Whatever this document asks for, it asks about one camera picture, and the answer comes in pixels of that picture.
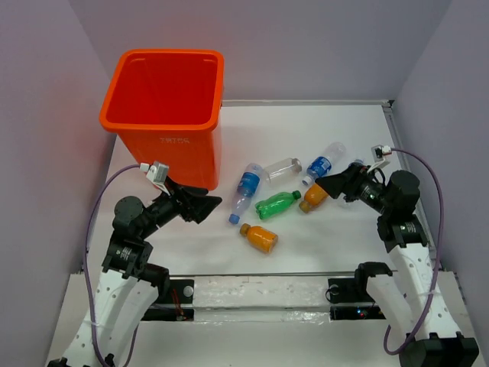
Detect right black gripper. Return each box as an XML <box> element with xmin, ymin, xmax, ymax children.
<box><xmin>314</xmin><ymin>161</ymin><xmax>393</xmax><ymax>215</ymax></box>

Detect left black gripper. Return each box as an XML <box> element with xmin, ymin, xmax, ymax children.
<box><xmin>139</xmin><ymin>175</ymin><xmax>222</xmax><ymax>237</ymax></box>

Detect orange juice bottle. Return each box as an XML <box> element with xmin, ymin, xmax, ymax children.
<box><xmin>239</xmin><ymin>223</ymin><xmax>279</xmax><ymax>254</ymax></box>
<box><xmin>299</xmin><ymin>183</ymin><xmax>329</xmax><ymax>213</ymax></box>

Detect clear jar silver lid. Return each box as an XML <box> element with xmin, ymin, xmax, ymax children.
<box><xmin>264</xmin><ymin>158</ymin><xmax>303</xmax><ymax>187</ymax></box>

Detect blue label water bottle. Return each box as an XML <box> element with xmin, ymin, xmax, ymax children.
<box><xmin>228</xmin><ymin>163</ymin><xmax>264</xmax><ymax>225</ymax></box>

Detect green plastic bottle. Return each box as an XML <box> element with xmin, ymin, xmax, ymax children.
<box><xmin>255</xmin><ymin>190</ymin><xmax>301</xmax><ymax>220</ymax></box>

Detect orange juice bottle front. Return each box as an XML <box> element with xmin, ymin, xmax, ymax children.
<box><xmin>239</xmin><ymin>223</ymin><xmax>279</xmax><ymax>254</ymax></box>

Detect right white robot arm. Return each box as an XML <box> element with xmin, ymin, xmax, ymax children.
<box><xmin>316</xmin><ymin>163</ymin><xmax>479</xmax><ymax>366</ymax></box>

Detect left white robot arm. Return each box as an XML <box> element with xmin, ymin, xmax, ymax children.
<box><xmin>48</xmin><ymin>180</ymin><xmax>222</xmax><ymax>366</ymax></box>

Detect orange plastic bin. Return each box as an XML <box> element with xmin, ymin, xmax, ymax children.
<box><xmin>99</xmin><ymin>49</ymin><xmax>225</xmax><ymax>190</ymax></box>

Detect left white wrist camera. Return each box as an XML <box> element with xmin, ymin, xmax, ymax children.
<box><xmin>139</xmin><ymin>161</ymin><xmax>169</xmax><ymax>192</ymax></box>

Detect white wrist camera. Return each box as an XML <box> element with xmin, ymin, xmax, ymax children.
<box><xmin>139</xmin><ymin>161</ymin><xmax>169</xmax><ymax>192</ymax></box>
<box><xmin>368</xmin><ymin>145</ymin><xmax>392</xmax><ymax>172</ymax></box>

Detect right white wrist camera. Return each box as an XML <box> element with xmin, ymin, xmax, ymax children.
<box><xmin>368</xmin><ymin>145</ymin><xmax>392</xmax><ymax>172</ymax></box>

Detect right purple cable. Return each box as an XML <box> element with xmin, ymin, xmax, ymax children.
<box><xmin>383</xmin><ymin>148</ymin><xmax>446</xmax><ymax>356</ymax></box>

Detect purple cable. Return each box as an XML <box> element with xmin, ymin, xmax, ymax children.
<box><xmin>383</xmin><ymin>148</ymin><xmax>446</xmax><ymax>356</ymax></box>
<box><xmin>83</xmin><ymin>164</ymin><xmax>143</xmax><ymax>367</ymax></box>

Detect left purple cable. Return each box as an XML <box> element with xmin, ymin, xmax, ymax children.
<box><xmin>83</xmin><ymin>164</ymin><xmax>143</xmax><ymax>367</ymax></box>

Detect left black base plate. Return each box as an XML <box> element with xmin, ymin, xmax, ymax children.
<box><xmin>142</xmin><ymin>278</ymin><xmax>195</xmax><ymax>322</ymax></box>

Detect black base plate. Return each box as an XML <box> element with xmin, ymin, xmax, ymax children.
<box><xmin>142</xmin><ymin>278</ymin><xmax>195</xmax><ymax>322</ymax></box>
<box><xmin>325</xmin><ymin>278</ymin><xmax>385</xmax><ymax>321</ymax></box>

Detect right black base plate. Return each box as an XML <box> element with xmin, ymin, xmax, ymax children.
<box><xmin>325</xmin><ymin>278</ymin><xmax>385</xmax><ymax>321</ymax></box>

